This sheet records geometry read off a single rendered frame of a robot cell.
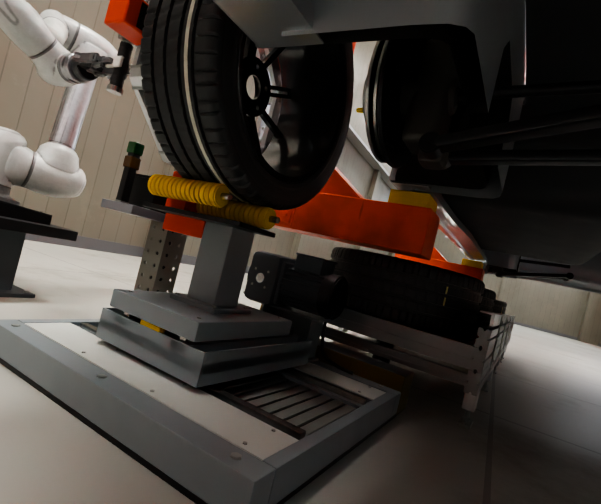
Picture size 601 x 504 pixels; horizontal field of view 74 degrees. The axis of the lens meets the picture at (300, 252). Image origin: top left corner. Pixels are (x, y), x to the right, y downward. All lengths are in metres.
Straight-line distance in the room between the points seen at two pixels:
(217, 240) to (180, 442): 0.53
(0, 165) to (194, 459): 1.46
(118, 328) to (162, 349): 0.16
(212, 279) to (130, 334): 0.23
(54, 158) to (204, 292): 1.07
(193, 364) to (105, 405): 0.18
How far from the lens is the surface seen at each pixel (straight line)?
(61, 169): 1.96
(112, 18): 1.11
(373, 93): 0.93
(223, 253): 1.06
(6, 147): 1.92
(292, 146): 1.36
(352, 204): 1.50
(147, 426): 0.80
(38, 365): 1.06
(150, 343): 1.01
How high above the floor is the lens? 0.40
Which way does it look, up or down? 1 degrees up
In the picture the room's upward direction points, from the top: 14 degrees clockwise
